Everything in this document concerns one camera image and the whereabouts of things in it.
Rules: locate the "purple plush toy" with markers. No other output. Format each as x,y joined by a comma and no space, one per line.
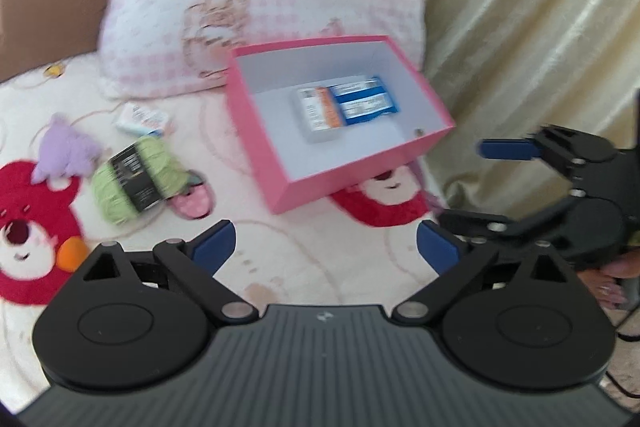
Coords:
65,149

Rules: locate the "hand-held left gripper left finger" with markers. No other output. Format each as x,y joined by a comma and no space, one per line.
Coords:
215,247

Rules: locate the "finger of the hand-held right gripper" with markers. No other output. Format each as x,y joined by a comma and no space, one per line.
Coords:
507,149
480,222

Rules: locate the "blue wet wipes packet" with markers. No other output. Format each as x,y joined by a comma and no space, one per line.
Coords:
367,104

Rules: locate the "orange makeup sponge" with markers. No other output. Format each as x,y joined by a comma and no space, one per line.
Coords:
71,255

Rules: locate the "green yarn ball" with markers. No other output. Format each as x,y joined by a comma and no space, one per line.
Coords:
160,162

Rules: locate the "white tissue packet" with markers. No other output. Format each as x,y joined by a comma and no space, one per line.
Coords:
142,119

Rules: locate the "person's right hand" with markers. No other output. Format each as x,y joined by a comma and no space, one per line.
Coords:
617,269

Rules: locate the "gold satin cloth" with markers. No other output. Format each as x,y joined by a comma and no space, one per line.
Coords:
525,32

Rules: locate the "pink cardboard box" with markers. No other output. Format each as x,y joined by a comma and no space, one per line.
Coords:
350,157

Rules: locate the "bear print blanket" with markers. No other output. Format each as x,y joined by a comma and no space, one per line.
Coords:
300,247

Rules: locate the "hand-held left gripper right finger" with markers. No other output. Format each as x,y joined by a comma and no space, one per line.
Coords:
437,247

